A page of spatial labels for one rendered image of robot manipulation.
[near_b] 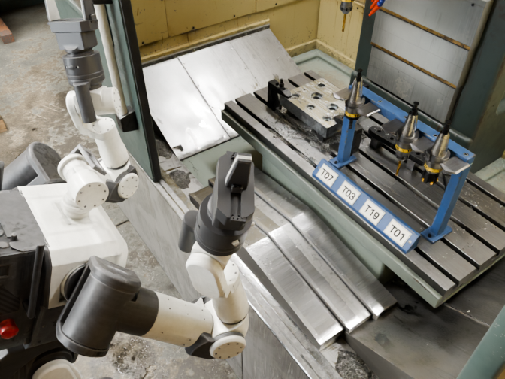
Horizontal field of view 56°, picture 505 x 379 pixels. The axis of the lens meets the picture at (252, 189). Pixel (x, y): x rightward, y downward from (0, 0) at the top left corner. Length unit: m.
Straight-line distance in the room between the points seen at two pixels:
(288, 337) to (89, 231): 0.70
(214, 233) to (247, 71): 1.95
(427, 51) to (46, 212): 1.57
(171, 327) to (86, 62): 0.64
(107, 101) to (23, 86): 3.17
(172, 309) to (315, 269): 0.80
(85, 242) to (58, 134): 2.75
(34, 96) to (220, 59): 1.99
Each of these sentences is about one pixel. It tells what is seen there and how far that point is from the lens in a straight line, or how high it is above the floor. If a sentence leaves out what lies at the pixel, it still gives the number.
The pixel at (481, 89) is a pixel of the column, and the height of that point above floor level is 1.09.
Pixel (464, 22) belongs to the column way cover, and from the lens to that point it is 1.96.
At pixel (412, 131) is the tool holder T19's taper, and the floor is 1.24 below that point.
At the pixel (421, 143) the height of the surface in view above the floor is 1.22.
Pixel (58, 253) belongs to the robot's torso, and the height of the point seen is 1.36.
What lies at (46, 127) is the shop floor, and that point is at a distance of 3.81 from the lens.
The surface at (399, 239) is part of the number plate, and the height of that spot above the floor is 0.93.
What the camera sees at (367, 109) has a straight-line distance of 1.55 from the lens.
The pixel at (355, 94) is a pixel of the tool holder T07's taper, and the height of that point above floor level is 1.25.
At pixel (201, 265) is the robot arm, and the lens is 0.81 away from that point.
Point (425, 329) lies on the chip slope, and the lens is 1.60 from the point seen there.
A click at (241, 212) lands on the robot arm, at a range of 0.67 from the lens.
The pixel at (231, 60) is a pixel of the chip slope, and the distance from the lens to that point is 2.66.
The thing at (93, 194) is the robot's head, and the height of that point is 1.42.
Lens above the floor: 2.06
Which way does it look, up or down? 44 degrees down
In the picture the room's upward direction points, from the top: straight up
